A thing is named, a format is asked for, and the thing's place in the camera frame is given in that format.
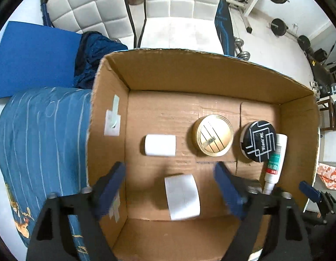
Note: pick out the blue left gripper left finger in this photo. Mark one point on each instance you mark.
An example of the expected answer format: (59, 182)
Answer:
(105, 189)

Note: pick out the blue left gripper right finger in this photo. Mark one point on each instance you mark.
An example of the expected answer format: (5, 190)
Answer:
(233, 190)

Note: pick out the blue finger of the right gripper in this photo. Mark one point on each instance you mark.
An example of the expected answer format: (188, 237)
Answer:
(310, 192)

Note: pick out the white glue tube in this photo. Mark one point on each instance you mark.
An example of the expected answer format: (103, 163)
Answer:
(275, 164)

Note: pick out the white tape roll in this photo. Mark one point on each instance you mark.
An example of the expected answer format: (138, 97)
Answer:
(182, 197)

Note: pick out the black round tin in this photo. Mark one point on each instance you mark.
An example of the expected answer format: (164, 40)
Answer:
(258, 140)

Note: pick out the small white cylinder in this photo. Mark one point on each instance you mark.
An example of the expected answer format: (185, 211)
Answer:
(162, 145)

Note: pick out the gold round tin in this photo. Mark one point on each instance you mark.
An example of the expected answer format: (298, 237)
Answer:
(213, 135)

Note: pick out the silver metal can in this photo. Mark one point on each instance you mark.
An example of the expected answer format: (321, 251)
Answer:
(253, 186)

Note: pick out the orange patterned cloth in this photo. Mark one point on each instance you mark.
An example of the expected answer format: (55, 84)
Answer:
(327, 174)

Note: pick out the white label sticker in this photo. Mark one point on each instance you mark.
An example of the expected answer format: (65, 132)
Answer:
(113, 119)

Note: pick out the wooden chair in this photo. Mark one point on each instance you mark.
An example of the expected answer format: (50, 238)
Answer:
(329, 105)

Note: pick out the blue striped cloth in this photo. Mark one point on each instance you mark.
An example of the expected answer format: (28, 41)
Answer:
(43, 141)

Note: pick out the open cardboard box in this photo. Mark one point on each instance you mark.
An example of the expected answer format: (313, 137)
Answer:
(169, 116)

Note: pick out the dark blue crumpled cloth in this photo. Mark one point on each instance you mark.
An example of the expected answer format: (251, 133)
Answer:
(92, 48)

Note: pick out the blue foam pad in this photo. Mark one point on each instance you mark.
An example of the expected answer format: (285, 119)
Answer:
(36, 56)

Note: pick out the chrome dumbbell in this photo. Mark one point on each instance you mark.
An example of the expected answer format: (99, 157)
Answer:
(239, 52)

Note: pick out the floor barbell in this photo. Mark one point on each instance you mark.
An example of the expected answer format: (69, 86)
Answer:
(279, 29)

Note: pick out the black blue weight bench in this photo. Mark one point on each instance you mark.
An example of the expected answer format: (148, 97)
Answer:
(224, 28)

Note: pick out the left white quilted chair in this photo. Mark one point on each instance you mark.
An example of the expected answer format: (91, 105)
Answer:
(112, 18)

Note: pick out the white quilted chair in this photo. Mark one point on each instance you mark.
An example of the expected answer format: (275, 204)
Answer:
(181, 24)
(112, 18)

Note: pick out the right white quilted chair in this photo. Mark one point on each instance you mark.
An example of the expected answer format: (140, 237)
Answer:
(181, 24)

